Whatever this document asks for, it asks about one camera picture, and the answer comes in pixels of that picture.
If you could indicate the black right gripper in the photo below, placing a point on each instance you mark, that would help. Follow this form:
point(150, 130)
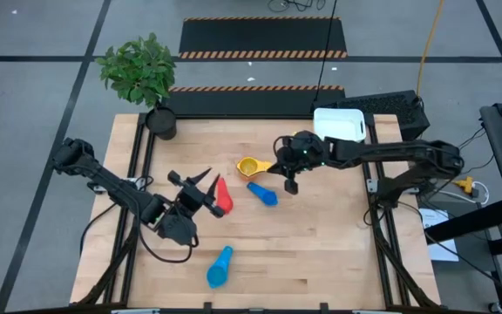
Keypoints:
point(303, 150)

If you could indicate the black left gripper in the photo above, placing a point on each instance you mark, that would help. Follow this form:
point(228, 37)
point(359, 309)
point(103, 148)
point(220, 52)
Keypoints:
point(190, 200)

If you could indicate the red measuring cup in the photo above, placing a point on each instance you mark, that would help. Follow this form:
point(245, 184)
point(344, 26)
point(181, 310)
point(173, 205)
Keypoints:
point(225, 200)

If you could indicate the yellow measuring cup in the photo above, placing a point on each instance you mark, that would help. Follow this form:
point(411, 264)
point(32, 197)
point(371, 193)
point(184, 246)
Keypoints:
point(250, 166)

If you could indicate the small royal blue measuring cup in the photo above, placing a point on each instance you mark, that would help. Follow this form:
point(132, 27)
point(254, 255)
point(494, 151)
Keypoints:
point(266, 197)

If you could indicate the light blue measuring cup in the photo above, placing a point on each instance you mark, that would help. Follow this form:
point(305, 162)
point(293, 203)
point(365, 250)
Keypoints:
point(217, 275)

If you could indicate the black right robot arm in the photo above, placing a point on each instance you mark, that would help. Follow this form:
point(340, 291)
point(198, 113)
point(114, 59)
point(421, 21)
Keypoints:
point(390, 152)

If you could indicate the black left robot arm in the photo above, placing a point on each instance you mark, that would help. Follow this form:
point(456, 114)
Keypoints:
point(103, 179)

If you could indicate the white plastic basket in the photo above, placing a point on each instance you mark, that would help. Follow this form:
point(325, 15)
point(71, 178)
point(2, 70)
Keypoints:
point(338, 122)

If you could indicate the black hazard-striped floor mat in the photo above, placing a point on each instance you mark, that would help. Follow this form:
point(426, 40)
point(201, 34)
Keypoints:
point(251, 102)
point(262, 37)

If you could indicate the black computer case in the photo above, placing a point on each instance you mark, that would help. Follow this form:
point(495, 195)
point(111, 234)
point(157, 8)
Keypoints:
point(390, 107)

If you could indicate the green plant in black pot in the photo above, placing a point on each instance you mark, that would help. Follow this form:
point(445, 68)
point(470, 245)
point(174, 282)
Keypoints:
point(140, 72)

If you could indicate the white paper sheet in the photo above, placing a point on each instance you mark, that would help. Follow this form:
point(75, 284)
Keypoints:
point(434, 216)

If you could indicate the yellow power plug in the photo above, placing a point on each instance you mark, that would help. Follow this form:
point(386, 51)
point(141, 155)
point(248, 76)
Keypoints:
point(466, 184)

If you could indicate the black table frame rails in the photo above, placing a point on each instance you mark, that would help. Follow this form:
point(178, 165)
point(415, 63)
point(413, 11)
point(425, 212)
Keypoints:
point(140, 131)
point(371, 126)

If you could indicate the black edge bracket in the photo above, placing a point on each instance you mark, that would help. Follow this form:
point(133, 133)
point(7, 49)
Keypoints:
point(323, 306)
point(207, 306)

